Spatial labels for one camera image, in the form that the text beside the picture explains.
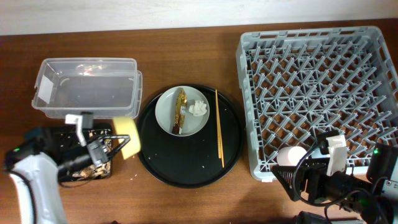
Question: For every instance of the yellow bowl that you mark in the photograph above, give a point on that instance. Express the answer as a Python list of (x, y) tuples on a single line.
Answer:
[(126, 126)]

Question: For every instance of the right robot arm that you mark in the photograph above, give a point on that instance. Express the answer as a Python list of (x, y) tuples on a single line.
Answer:
[(374, 199)]

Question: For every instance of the clear plastic storage bin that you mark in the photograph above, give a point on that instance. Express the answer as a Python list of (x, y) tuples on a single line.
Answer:
[(106, 87)]

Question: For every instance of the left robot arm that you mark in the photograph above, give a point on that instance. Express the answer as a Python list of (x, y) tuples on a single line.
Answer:
[(38, 165)]

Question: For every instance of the food scraps pile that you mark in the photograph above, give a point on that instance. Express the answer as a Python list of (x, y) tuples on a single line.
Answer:
[(91, 172)]

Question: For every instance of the grey round plate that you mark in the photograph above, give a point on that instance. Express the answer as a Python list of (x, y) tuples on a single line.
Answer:
[(165, 111)]

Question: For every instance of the white tissue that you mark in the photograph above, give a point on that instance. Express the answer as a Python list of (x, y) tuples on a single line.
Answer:
[(198, 108)]

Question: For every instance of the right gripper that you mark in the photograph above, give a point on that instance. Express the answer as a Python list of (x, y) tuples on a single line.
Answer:
[(316, 177)]

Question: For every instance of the wooden chopstick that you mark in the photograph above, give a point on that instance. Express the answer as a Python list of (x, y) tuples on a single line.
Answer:
[(222, 154), (218, 124)]

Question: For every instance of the pink cup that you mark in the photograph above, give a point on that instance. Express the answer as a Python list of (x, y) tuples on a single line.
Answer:
[(290, 156)]

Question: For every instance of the gold snack wrapper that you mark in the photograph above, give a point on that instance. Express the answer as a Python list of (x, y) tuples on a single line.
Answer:
[(180, 110)]

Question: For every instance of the round black serving tray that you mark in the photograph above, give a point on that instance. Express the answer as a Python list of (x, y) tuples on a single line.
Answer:
[(192, 161)]

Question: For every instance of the black rectangular tray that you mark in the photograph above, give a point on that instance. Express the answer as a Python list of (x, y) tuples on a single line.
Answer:
[(72, 155)]

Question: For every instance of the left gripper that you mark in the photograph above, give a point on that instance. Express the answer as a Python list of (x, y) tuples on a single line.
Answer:
[(98, 151)]

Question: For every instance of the grey dishwasher rack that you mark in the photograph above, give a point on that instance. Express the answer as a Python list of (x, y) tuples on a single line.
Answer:
[(297, 84)]

